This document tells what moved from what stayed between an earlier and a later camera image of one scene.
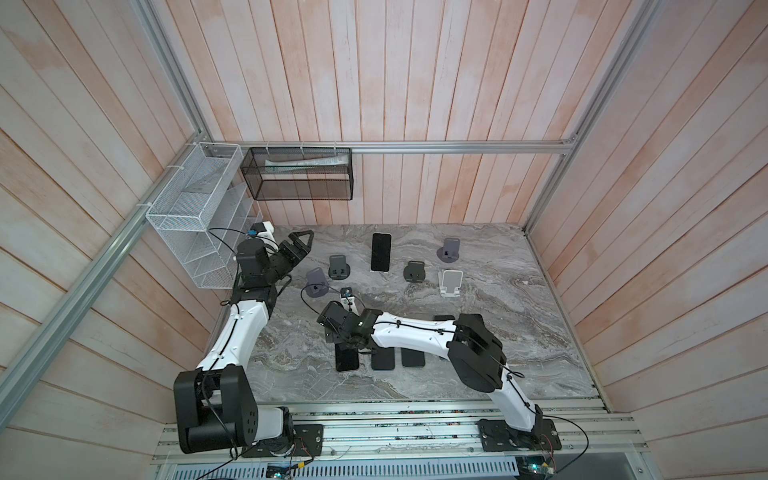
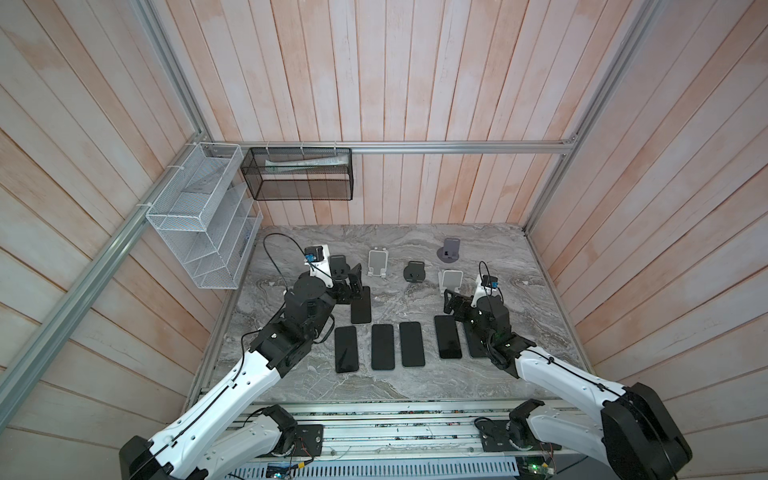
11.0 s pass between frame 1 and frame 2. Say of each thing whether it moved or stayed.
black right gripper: moved
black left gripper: moved
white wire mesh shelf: stayed
